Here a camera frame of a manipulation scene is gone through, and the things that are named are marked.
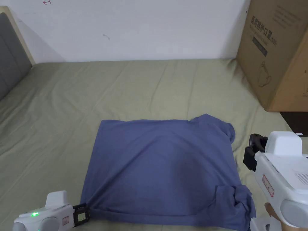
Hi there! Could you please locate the person's right hand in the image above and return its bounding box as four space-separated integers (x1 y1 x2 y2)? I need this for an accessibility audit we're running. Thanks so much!
264 202 281 221

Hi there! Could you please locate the bed with pale green sheet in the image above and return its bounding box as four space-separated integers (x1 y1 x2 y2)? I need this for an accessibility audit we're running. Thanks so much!
0 57 308 231

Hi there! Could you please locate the dark blue shirt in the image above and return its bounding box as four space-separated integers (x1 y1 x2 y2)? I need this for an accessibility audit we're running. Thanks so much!
79 113 257 229

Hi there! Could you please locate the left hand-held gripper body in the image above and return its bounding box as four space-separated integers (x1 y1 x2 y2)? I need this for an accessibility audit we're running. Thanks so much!
13 190 78 231

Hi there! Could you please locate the large brown cardboard carton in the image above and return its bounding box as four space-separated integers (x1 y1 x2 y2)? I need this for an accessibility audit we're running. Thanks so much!
236 0 308 113

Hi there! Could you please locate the grey padded headboard, wooden frame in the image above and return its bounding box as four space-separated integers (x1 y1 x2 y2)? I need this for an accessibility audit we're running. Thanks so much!
0 5 36 100

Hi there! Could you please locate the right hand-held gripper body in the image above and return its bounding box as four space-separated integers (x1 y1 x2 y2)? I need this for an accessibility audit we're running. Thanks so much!
243 131 308 231

